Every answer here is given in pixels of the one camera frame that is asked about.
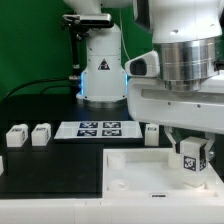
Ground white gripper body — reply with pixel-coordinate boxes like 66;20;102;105
128;75;224;134

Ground white square tabletop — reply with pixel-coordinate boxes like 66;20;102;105
102;148;224;199

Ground white cable behind robot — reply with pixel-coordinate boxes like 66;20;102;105
118;6;131;63

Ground white block at left edge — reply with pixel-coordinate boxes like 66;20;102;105
0;156;4;176

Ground white marker plate with tags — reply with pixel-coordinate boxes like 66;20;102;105
54;121;142;140

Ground white L-shaped obstacle fence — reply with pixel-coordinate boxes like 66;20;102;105
0;198;224;224

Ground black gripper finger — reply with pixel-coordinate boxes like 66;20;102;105
164;126;180;164
204;132;216;162

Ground black cables on table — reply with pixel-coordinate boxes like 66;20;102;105
3;77;83;100

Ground black camera on mount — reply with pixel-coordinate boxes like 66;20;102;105
61;13;114;31

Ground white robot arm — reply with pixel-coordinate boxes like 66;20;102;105
63;0;224;134

